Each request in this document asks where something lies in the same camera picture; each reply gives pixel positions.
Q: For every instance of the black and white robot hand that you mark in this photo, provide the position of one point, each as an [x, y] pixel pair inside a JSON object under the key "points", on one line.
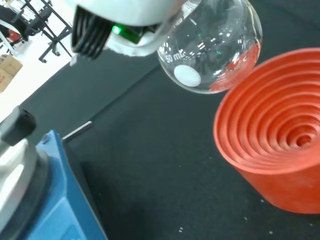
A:
{"points": [[125, 12]]}

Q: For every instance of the red ribbed flask stand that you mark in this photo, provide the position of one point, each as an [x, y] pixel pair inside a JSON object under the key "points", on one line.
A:
{"points": [[275, 150]]}

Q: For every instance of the black office chair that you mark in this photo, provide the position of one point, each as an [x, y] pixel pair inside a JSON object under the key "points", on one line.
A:
{"points": [[30, 25]]}

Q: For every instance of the thin steel probe rod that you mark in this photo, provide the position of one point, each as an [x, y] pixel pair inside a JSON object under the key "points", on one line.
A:
{"points": [[77, 131]]}

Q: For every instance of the brown cardboard box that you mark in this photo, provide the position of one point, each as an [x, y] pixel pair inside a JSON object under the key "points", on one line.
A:
{"points": [[8, 72]]}

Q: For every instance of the black bench cloth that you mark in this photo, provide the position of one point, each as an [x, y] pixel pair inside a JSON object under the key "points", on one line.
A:
{"points": [[150, 150]]}

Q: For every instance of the heater with blue base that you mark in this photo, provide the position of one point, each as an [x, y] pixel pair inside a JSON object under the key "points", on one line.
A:
{"points": [[62, 200]]}

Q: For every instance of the black wheeled frame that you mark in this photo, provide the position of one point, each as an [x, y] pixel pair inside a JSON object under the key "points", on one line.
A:
{"points": [[53, 37]]}

